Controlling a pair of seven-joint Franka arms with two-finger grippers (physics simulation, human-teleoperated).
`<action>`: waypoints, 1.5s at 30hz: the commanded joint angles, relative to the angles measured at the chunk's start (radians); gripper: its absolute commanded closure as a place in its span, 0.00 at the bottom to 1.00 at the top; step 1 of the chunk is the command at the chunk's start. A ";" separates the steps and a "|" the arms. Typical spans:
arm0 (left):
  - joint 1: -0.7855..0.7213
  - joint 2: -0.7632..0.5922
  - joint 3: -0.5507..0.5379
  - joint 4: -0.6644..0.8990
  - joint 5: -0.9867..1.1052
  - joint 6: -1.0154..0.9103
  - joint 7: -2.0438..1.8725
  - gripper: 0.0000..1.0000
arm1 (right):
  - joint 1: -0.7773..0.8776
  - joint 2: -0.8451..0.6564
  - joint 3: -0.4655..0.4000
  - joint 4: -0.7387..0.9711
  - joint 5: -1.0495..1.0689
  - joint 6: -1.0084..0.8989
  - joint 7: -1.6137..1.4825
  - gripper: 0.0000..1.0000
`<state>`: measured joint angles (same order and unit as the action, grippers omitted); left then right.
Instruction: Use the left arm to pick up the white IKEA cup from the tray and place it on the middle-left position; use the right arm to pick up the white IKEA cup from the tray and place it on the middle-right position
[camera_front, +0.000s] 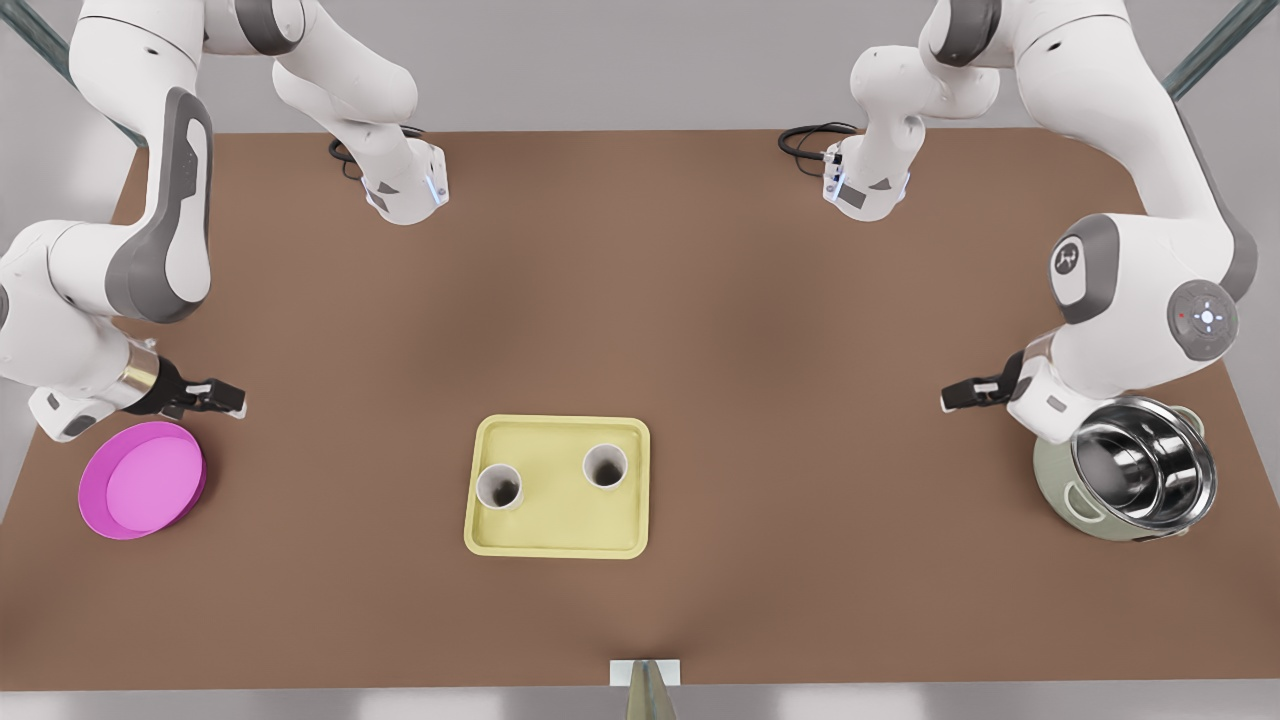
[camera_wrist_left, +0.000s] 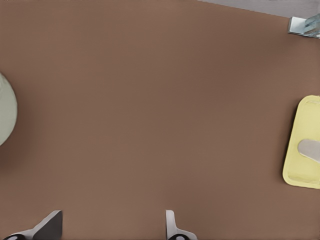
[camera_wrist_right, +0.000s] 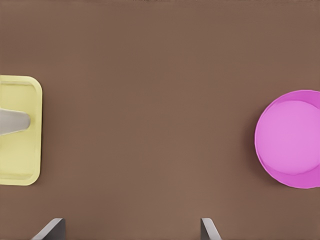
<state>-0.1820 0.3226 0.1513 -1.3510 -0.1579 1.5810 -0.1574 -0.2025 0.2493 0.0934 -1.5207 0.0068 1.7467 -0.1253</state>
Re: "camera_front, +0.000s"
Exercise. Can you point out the pink round plate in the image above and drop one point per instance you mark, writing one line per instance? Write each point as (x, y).
(142, 482)

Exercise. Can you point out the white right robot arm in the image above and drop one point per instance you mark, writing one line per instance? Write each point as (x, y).
(160, 230)

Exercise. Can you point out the white IKEA cup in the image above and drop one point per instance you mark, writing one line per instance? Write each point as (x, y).
(499, 487)
(605, 466)

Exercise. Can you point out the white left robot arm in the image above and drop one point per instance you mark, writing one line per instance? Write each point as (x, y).
(1130, 270)

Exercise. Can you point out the green pot with steel interior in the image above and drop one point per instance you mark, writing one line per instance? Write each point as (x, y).
(1140, 470)

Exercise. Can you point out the white post foot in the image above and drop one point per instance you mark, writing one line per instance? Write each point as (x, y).
(618, 673)

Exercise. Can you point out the silver frame post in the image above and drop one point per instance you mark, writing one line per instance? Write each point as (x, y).
(650, 695)
(1215, 45)
(40, 35)

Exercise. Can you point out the pale yellow tray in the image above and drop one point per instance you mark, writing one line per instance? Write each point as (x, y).
(560, 520)

